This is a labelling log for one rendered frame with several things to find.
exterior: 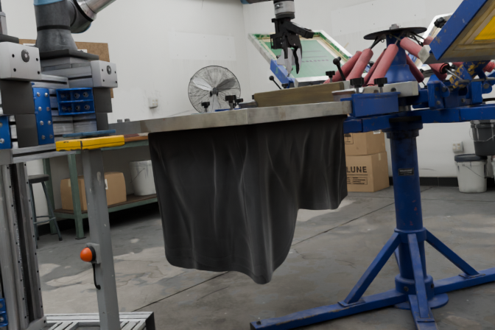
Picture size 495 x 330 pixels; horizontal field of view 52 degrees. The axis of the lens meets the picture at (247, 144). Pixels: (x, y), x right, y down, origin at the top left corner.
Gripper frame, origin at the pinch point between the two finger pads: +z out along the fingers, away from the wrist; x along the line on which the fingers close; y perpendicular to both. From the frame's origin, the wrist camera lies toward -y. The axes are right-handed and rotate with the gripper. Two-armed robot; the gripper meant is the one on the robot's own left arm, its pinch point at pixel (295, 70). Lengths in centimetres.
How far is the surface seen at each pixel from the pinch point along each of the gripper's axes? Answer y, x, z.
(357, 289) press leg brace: 15, -55, 101
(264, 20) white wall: 341, -413, -118
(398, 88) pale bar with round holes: -29.1, -21.1, 10.2
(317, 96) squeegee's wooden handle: -9.6, 1.7, 10.6
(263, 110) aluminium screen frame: -29, 55, 14
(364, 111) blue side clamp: -30.1, 6.9, 17.1
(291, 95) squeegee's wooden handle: 1.3, 1.7, 9.0
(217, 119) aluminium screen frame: -19, 61, 15
